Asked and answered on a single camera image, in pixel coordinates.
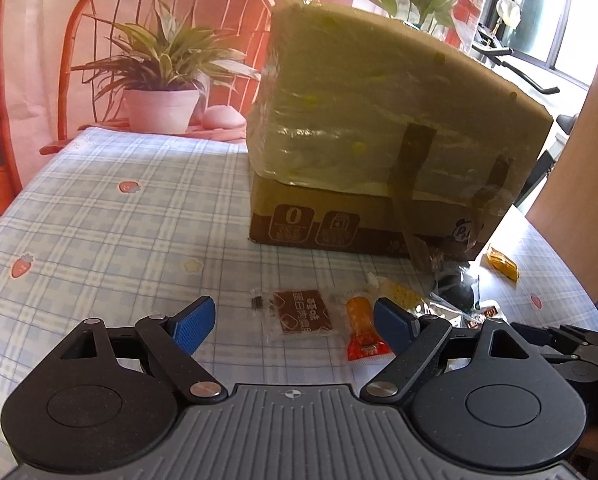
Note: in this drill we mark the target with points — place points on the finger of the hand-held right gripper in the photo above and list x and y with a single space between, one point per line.
554 342

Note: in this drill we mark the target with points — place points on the clear packet dark contents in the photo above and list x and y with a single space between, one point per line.
456 287

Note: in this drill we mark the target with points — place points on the orange red small snack packet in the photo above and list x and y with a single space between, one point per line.
364 325

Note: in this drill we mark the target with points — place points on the orange wooden chair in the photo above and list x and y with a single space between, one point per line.
79 35

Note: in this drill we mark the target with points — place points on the checked blue tablecloth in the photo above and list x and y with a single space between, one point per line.
104 235

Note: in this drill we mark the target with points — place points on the window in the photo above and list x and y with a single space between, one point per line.
559 5

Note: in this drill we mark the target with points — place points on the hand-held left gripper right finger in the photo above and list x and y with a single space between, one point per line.
391 322

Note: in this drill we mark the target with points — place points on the red white snack packet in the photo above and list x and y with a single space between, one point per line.
489 311

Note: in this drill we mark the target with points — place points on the pale yellow cracker packet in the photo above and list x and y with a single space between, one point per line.
399 292

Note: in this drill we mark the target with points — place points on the taped cardboard box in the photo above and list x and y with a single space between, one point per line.
379 110

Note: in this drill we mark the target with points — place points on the black exercise bike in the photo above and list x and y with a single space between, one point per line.
529 77

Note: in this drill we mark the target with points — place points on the wooden board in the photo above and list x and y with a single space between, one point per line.
584 185

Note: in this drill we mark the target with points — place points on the yellow snack packet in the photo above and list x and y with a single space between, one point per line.
501 262

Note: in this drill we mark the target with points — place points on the brown square snack packet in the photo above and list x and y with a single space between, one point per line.
299 312

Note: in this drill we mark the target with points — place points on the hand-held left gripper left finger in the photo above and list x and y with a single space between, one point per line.
194 325

